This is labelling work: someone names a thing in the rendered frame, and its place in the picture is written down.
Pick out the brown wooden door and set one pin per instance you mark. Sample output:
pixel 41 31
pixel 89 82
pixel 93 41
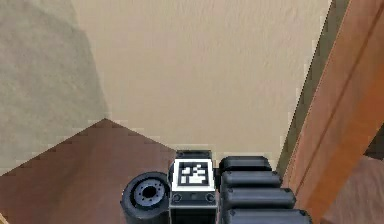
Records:
pixel 346 110

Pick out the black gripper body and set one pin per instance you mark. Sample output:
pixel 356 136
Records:
pixel 146 196

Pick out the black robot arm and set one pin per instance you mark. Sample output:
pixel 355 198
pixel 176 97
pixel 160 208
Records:
pixel 256 196

